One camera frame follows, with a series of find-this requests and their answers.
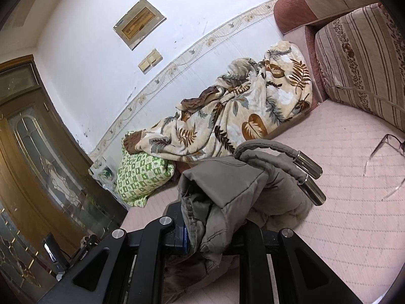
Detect olive grey padded jacket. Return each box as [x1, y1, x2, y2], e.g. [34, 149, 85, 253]
[163, 140, 312, 303]

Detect green white patterned pillow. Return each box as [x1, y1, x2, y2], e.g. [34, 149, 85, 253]
[115, 148, 176, 208]

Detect floral plastic bag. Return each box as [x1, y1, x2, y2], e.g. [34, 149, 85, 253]
[89, 159, 117, 194]

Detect brown wooden glass door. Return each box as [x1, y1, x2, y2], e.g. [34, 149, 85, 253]
[1, 55, 126, 303]

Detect beige leaf pattern blanket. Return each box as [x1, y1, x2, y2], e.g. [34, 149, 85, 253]
[123, 41, 312, 163]

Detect striped floral brown cushion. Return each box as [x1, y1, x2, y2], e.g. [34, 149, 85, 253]
[314, 3, 404, 130]

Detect lower metal cord end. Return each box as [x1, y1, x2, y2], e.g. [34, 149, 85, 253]
[298, 174, 328, 207]

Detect metal cord end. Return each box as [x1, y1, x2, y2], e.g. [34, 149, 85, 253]
[292, 150, 323, 179]
[298, 174, 328, 207]

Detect upper metal cord end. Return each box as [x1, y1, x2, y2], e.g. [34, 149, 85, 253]
[292, 150, 323, 179]

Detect beige double wall switch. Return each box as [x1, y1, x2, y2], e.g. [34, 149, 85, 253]
[138, 49, 163, 74]

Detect clear frame eyeglasses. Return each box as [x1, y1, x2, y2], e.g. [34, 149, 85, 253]
[363, 134, 404, 201]

